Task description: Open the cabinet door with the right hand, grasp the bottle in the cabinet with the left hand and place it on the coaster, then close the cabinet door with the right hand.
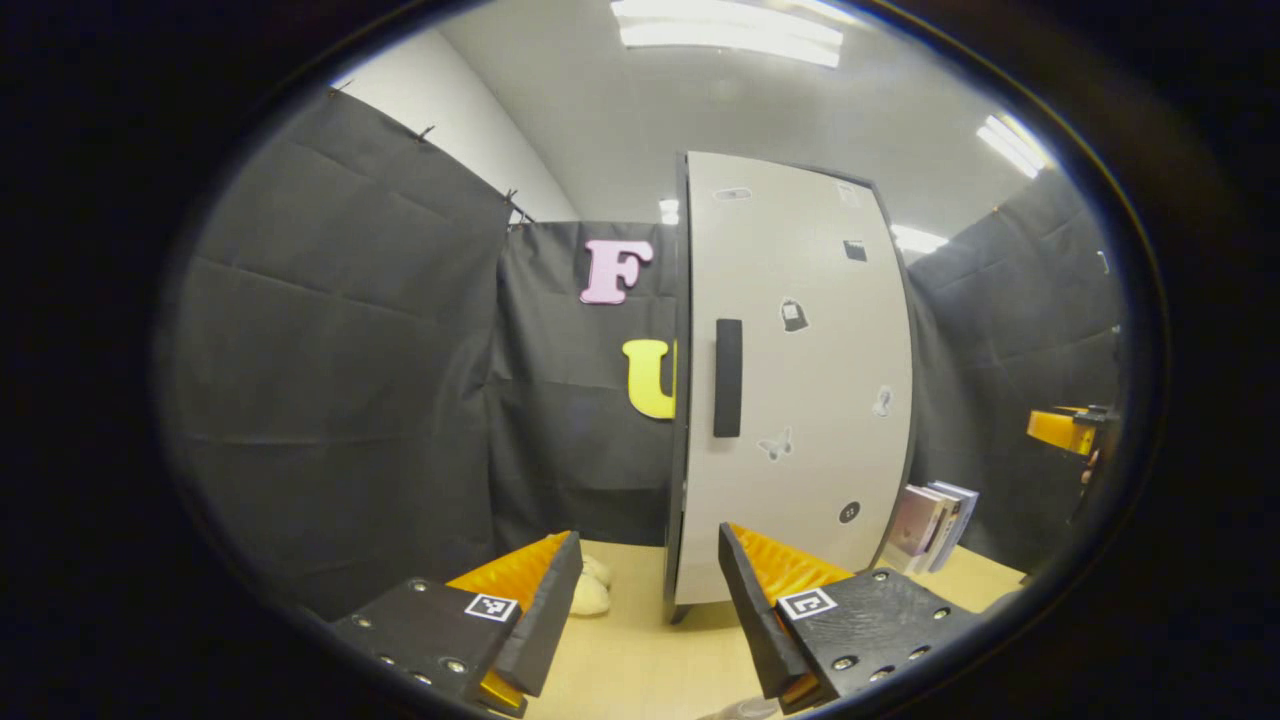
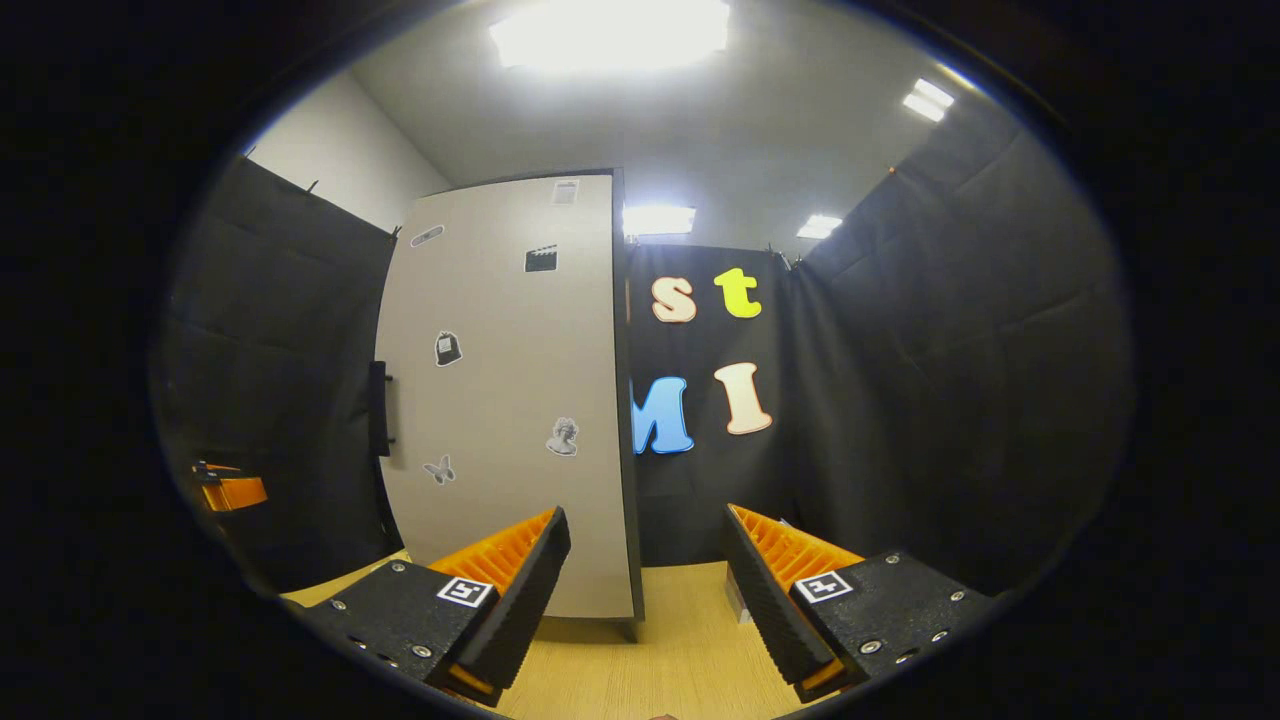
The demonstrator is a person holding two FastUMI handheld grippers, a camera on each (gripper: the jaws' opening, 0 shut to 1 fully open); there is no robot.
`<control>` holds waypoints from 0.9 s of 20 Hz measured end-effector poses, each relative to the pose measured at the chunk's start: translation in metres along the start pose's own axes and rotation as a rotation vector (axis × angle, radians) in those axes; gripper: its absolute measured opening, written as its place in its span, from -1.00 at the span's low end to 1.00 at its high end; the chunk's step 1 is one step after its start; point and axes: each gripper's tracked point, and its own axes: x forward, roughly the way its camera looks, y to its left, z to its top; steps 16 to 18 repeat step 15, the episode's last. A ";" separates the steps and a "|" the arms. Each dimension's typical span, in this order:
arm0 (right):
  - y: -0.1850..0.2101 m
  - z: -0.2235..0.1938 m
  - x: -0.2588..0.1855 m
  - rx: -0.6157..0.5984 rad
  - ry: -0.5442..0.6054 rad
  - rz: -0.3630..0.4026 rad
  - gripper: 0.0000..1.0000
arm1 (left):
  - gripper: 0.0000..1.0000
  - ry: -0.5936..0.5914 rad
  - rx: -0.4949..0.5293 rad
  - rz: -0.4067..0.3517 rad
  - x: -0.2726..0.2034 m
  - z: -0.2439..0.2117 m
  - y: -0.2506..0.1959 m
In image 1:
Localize blue white book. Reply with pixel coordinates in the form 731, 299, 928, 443
930, 479, 982, 574

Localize black door handle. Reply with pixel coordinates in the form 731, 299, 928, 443
712, 318, 745, 440

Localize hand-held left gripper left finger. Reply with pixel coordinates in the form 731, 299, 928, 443
328, 530, 585, 716

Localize dark grey cabinet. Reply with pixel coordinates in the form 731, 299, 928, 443
664, 149, 918, 627

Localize black backdrop cloth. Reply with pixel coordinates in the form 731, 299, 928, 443
155, 88, 1127, 621

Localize large ceiling light panel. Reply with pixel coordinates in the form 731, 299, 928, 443
610, 0, 846, 69

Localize pink cover book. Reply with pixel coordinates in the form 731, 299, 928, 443
884, 484, 948, 572

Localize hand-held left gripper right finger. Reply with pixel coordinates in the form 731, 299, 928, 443
717, 520, 983, 714

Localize cream plush toy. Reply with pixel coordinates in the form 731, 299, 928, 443
569, 553, 613, 618

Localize light grey cabinet door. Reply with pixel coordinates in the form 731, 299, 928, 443
675, 151, 914, 607

